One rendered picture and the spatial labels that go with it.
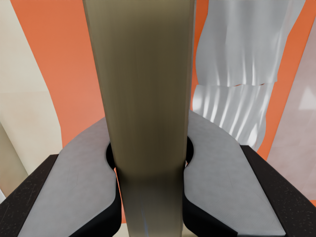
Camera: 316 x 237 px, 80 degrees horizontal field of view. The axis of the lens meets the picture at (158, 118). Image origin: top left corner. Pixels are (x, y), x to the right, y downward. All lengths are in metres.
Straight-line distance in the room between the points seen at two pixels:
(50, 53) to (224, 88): 0.15
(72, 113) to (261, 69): 0.17
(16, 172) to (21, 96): 0.08
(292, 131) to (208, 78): 0.11
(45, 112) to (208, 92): 0.15
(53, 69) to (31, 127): 0.07
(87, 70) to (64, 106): 0.04
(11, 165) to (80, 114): 0.09
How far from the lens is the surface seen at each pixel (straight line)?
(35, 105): 0.21
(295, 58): 0.20
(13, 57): 0.20
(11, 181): 0.25
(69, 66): 0.18
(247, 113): 0.19
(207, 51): 0.17
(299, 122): 0.24
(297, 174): 0.29
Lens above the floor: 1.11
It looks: 60 degrees down
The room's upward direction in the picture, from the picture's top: 176 degrees clockwise
